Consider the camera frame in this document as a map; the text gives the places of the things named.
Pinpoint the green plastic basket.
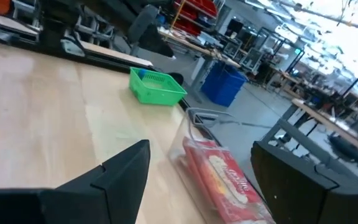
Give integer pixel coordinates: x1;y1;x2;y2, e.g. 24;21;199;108
128;67;188;106

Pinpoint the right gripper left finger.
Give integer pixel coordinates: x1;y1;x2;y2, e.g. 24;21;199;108
0;139;151;224

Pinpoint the blue storage tote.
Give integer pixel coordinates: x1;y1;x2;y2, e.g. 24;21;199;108
200;60;248;108

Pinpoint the black aluminium table frame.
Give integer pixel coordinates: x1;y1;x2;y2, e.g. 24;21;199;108
0;18;155;74

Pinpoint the clear plastic bin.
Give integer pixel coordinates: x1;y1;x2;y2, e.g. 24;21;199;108
166;107;279;224

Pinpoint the red popcorn packet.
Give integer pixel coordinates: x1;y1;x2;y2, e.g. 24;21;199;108
194;146;276;224
181;136;217;206

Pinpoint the red bin shelf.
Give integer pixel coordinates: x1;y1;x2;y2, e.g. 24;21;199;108
172;0;219;37

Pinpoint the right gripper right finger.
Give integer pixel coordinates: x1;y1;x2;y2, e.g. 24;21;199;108
250;140;358;224

